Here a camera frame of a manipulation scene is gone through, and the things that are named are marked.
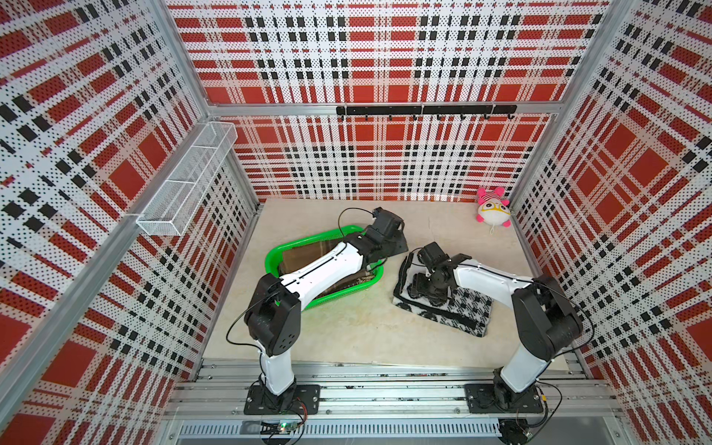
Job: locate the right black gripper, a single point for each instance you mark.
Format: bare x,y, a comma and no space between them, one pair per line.
418,285

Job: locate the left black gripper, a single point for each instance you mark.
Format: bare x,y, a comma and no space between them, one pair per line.
400,242

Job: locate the black white patterned scarf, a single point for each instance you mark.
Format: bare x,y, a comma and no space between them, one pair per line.
462,309

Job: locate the brown fringed scarf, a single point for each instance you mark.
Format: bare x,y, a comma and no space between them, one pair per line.
297,258

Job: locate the green plastic basket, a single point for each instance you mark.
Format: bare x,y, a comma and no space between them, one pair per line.
275,256

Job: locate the grey black checkered scarf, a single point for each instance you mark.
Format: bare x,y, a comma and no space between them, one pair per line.
354,280

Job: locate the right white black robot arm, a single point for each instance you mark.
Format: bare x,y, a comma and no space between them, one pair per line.
546,320

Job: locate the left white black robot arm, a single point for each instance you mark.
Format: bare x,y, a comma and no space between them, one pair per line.
273,317

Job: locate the pink white plush toy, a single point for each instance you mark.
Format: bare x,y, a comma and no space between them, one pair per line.
493,208

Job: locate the green circuit board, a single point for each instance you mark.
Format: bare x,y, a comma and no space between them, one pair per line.
279,428

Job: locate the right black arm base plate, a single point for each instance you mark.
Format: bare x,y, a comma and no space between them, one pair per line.
491,398

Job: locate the black hook rail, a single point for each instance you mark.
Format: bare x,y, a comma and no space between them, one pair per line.
487,110

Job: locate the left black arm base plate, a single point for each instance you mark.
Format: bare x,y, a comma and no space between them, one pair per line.
301,399

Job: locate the white wire mesh shelf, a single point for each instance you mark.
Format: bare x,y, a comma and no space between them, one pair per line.
173,207

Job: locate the aluminium front rail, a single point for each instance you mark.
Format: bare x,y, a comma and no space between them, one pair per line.
379,391

